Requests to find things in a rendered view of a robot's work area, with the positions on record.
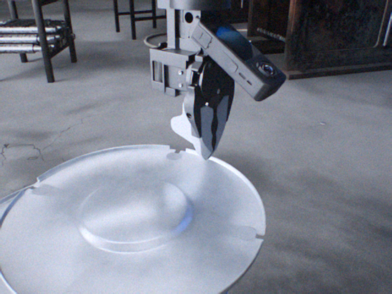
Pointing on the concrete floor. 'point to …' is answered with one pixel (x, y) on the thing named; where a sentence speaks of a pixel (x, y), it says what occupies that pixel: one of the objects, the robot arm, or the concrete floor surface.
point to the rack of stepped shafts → (38, 35)
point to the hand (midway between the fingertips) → (210, 152)
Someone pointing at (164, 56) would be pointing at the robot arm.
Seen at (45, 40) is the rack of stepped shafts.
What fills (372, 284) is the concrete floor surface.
